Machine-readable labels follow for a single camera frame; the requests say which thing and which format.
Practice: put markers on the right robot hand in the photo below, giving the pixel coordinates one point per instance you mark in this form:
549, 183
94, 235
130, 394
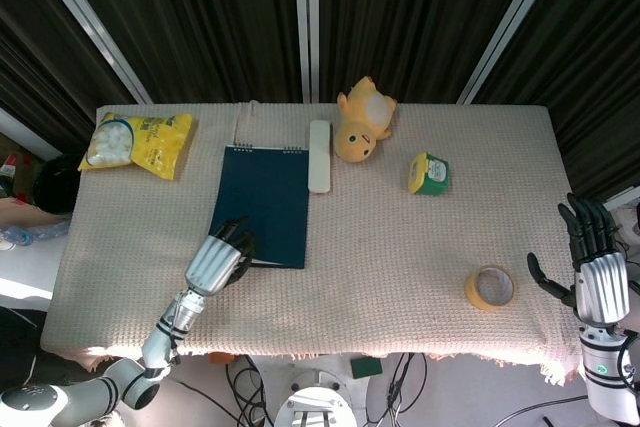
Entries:
595, 282

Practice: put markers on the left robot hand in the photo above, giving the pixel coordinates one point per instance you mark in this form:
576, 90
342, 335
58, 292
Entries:
220, 259

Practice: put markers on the dark blue notebook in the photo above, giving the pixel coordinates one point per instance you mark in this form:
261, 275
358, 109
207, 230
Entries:
265, 204

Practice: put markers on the robot base torso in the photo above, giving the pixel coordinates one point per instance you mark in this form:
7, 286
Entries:
312, 402

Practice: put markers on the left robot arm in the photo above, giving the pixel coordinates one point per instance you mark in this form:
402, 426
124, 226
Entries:
110, 372

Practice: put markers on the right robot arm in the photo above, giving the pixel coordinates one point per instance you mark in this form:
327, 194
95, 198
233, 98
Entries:
607, 372

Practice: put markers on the orange block under table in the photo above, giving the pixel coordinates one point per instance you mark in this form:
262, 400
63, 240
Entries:
220, 357

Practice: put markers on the yellow tape roll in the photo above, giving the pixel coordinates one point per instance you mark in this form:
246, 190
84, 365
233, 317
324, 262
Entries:
491, 288

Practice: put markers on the yellow snack bag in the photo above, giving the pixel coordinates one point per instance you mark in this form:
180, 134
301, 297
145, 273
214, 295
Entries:
137, 144

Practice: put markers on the cream white remote control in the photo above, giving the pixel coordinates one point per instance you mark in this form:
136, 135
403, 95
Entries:
319, 156

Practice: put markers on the black round bag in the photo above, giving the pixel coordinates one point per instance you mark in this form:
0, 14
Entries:
56, 184

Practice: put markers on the beige knitted tablecloth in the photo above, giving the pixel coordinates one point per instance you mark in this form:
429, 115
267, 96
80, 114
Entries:
400, 247

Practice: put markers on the green sponge block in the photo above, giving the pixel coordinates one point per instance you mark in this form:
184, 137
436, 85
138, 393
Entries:
366, 367

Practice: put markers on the plastic water bottle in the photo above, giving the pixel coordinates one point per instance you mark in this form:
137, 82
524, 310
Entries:
30, 234

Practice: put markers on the green yellow round container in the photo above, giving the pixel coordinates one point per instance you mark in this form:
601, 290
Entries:
429, 174

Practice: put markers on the yellow plush duck toy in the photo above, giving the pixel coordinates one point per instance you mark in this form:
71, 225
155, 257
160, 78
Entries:
362, 122

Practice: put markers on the dark curtain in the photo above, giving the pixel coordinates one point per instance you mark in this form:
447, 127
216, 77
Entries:
210, 22

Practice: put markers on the white vertical frame post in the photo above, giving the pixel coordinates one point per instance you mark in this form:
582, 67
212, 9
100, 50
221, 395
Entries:
306, 22

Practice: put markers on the white slanted frame post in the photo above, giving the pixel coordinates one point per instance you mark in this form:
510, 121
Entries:
87, 22
510, 22

